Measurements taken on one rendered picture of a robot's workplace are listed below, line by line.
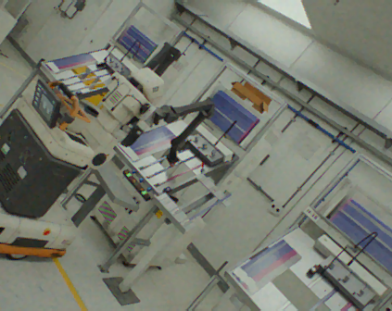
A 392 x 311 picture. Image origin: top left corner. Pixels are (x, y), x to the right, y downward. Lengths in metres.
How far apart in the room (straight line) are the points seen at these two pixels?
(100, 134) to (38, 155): 0.47
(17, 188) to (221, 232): 2.97
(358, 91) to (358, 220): 2.26
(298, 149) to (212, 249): 1.56
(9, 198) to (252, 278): 1.51
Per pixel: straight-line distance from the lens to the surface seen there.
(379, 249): 2.89
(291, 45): 5.37
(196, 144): 3.33
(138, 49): 4.26
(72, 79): 4.19
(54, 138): 2.28
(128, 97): 2.52
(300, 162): 4.70
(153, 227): 3.32
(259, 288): 2.63
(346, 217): 2.94
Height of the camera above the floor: 1.38
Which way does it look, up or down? 6 degrees down
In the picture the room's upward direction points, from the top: 40 degrees clockwise
